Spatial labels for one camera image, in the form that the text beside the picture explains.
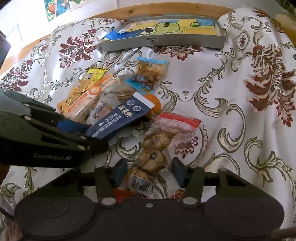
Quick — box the orange white sandwich pack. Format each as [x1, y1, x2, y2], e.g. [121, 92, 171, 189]
[57, 74, 120, 123]

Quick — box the red clear snack bag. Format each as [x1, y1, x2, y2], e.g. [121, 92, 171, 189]
[114, 112, 201, 202]

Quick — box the sausage pack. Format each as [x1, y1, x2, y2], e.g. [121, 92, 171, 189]
[86, 93, 120, 125]

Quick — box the dark blue milk carton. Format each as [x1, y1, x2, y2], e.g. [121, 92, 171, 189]
[86, 92, 154, 140]

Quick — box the orange fruit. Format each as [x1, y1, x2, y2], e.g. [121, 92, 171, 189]
[142, 93, 162, 117]

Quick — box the gold foil snack bag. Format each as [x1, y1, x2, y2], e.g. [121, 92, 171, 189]
[66, 80, 92, 105]

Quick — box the yellow snack bar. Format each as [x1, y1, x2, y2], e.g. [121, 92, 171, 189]
[82, 68, 107, 82]

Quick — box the clear biscuit pack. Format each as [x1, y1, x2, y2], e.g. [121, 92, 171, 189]
[105, 80, 136, 102]

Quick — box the silver pen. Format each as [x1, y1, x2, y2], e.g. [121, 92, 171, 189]
[120, 48, 139, 64]

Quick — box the blue clear snack bag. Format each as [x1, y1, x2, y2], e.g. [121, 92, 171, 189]
[125, 57, 168, 95]

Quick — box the floral bed cover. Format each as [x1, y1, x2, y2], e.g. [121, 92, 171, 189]
[1, 7, 295, 228]

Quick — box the grey tray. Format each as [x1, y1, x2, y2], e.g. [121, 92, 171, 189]
[97, 15, 224, 52]

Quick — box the cartoon wall poster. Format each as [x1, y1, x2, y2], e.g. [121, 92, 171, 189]
[44, 0, 70, 22]

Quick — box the wooden bed frame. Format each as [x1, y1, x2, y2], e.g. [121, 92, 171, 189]
[1, 1, 286, 73]

